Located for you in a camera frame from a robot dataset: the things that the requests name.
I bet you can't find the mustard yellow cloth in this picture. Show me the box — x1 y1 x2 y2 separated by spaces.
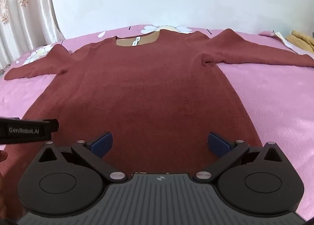
285 30 314 54

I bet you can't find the pink floral bed sheet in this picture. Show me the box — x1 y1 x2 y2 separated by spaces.
0 24 314 225

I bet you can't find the rust red knit sweater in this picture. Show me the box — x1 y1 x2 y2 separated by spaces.
4 28 314 179

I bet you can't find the cream patterned curtain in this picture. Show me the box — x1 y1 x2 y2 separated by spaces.
0 0 65 73

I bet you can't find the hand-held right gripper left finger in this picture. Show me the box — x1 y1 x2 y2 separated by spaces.
32 131 128 183

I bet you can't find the white paper tag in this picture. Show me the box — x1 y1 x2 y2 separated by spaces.
271 30 298 55

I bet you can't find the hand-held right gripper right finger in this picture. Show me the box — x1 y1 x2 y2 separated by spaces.
193 131 293 183

